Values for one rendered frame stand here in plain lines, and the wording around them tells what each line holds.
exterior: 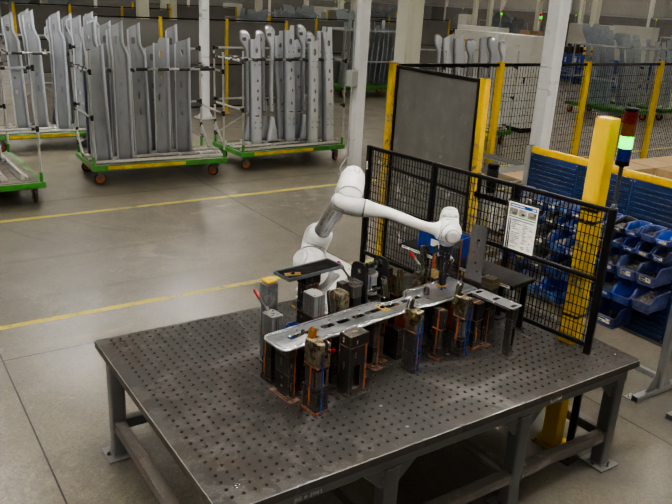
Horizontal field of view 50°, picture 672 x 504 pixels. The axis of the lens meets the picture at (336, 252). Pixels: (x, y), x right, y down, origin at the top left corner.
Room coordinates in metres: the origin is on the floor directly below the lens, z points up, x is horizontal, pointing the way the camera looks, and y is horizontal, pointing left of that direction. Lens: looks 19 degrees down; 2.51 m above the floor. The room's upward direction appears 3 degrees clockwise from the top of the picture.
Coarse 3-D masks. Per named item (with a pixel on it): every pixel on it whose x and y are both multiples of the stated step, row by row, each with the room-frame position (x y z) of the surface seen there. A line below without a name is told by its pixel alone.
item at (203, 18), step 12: (204, 0) 15.10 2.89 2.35; (204, 12) 15.10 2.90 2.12; (204, 24) 15.10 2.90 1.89; (204, 36) 15.10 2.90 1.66; (204, 48) 15.10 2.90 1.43; (204, 60) 15.10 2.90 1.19; (204, 72) 15.09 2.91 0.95; (204, 84) 15.09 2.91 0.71; (204, 96) 15.09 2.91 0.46; (204, 108) 15.09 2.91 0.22
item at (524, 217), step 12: (516, 204) 4.09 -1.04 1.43; (528, 204) 4.02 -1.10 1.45; (516, 216) 4.08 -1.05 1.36; (528, 216) 4.02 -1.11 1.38; (504, 228) 4.13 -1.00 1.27; (516, 228) 4.07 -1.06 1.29; (528, 228) 4.01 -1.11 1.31; (504, 240) 4.12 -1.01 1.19; (516, 240) 4.06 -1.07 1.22; (528, 240) 4.00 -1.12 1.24; (528, 252) 3.99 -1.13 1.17
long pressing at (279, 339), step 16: (416, 288) 3.75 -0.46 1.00; (432, 288) 3.76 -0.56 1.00; (448, 288) 3.78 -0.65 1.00; (464, 288) 3.79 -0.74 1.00; (368, 304) 3.49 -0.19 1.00; (384, 304) 3.50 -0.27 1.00; (400, 304) 3.51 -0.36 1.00; (416, 304) 3.52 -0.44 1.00; (432, 304) 3.54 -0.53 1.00; (320, 320) 3.25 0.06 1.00; (336, 320) 3.27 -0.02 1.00; (352, 320) 3.28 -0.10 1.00; (368, 320) 3.29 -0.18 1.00; (272, 336) 3.05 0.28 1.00; (288, 336) 3.06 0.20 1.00; (304, 336) 3.07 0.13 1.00; (320, 336) 3.08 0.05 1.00
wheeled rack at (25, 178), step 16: (0, 64) 8.70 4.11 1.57; (32, 64) 8.31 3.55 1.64; (0, 80) 9.77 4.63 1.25; (32, 80) 8.30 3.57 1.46; (32, 128) 8.26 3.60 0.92; (0, 160) 9.20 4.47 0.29; (16, 160) 9.30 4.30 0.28; (0, 176) 8.37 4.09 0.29; (16, 176) 8.43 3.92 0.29; (32, 176) 8.49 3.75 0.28; (32, 192) 8.29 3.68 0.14
